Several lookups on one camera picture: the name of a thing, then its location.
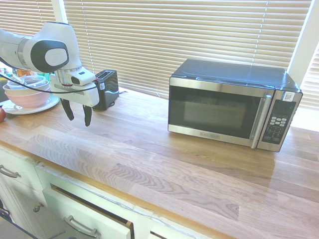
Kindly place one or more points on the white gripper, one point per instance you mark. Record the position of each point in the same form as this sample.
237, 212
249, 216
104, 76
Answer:
84, 97

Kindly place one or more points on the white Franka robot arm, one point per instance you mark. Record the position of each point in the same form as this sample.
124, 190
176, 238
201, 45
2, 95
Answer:
57, 35

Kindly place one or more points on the black two-slot toaster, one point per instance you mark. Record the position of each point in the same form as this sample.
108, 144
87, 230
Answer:
108, 89

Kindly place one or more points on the white plate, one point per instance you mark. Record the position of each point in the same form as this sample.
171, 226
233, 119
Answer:
47, 104

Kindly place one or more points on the white bowl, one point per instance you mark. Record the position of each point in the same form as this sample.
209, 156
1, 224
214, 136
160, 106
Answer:
37, 87

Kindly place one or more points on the pink bowl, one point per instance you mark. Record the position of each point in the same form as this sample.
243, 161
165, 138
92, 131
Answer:
27, 99

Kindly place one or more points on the clear plastic container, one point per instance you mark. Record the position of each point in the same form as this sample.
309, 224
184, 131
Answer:
32, 80

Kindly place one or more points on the orange food package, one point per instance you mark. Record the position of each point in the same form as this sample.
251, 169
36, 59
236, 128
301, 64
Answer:
23, 72

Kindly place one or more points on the red apple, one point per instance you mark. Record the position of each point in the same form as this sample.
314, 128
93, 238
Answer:
1, 115

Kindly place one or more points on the white open drawer front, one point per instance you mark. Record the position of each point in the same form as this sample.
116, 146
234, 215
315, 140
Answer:
74, 206

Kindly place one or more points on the round metal cabinet knob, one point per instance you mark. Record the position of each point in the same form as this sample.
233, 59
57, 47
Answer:
38, 207

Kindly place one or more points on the narrow beige window blind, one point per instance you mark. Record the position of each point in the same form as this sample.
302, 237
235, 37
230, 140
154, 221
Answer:
25, 15
310, 82

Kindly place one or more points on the wide beige window blind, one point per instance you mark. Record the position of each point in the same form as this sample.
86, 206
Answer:
174, 37

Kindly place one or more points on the stainless steel black microwave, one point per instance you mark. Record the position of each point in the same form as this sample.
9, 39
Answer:
211, 109

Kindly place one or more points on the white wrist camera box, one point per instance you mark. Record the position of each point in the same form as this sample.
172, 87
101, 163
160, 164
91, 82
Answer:
84, 76

